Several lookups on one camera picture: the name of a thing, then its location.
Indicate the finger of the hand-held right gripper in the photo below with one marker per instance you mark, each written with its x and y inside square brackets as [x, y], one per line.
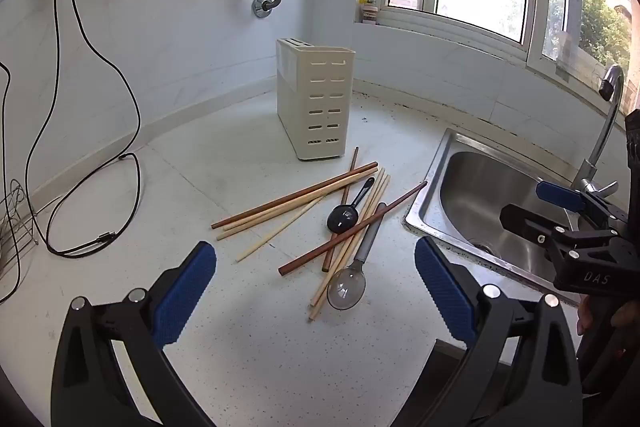
[525, 221]
[560, 197]

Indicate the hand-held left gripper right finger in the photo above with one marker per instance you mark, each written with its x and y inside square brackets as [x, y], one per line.
[445, 292]

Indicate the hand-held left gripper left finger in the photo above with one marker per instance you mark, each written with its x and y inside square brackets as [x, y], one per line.
[185, 292]

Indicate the grey translucent spoon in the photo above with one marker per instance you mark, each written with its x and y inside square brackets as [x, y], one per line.
[346, 289]

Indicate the dark brown wooden chopstick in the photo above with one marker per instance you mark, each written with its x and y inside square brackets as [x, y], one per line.
[353, 158]
[280, 200]
[400, 199]

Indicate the black plastic spoon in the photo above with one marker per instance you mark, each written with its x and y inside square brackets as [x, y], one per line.
[341, 219]

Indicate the cream plastic utensil holder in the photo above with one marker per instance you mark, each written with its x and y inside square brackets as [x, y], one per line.
[300, 107]

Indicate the person's right hand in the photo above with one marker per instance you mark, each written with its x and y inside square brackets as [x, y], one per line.
[582, 317]

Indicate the stainless steel sink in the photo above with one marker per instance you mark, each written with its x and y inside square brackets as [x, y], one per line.
[480, 197]

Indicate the chrome faucet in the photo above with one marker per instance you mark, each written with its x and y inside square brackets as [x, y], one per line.
[602, 127]

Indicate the green tree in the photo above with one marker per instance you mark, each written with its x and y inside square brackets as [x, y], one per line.
[600, 22]

